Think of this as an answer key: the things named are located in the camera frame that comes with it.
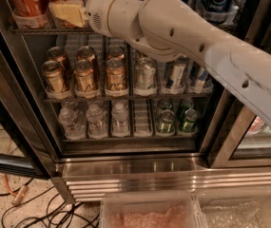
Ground wire shelf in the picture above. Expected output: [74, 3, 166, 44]
[44, 93, 212, 103]
[10, 28, 93, 35]

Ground middle wire shelf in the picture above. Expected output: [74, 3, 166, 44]
[44, 93, 212, 103]

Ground silver blue slim can right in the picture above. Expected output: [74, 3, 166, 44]
[189, 64, 208, 93]

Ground silver blue slim can left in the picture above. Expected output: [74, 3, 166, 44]
[165, 56, 188, 89]

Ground green can rear left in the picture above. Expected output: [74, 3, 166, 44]
[157, 99, 173, 116]

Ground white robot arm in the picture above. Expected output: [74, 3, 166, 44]
[85, 0, 271, 127]

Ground stainless steel fridge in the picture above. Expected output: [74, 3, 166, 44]
[9, 0, 271, 203]

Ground top wire shelf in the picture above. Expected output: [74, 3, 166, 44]
[10, 28, 93, 35]

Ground clear bin pink contents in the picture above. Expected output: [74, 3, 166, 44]
[100, 190, 198, 228]

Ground black floor cables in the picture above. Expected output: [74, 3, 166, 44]
[0, 170, 101, 228]

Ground green can rear right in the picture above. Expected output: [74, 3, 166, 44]
[176, 97, 194, 120]

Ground gold can front left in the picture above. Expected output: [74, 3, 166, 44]
[42, 60, 68, 93]

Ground open fridge glass door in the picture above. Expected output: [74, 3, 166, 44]
[0, 0, 58, 179]

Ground water bottle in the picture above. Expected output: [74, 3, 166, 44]
[59, 107, 85, 140]
[111, 103, 129, 137]
[86, 104, 106, 138]

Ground silver blue slim can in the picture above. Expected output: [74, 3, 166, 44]
[165, 56, 188, 89]
[189, 64, 208, 93]

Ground water bottle middle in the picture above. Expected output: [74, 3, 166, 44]
[86, 104, 106, 138]

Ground gold can rear left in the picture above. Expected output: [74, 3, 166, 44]
[47, 47, 72, 80]

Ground empty white bottom tray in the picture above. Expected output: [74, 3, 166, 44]
[133, 99, 152, 138]

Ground water bottle right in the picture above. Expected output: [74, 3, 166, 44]
[111, 103, 129, 137]

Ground silver can front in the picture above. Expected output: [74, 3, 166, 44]
[135, 57, 156, 90]

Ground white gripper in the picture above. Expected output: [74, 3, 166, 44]
[48, 0, 115, 37]

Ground water bottle left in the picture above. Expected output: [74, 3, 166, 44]
[59, 107, 85, 140]

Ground orange extension cord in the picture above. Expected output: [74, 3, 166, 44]
[0, 121, 29, 206]

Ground gold can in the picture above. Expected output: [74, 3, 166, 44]
[42, 60, 68, 93]
[47, 47, 72, 80]
[106, 46, 125, 60]
[76, 46, 101, 81]
[74, 59, 98, 93]
[106, 58, 127, 91]

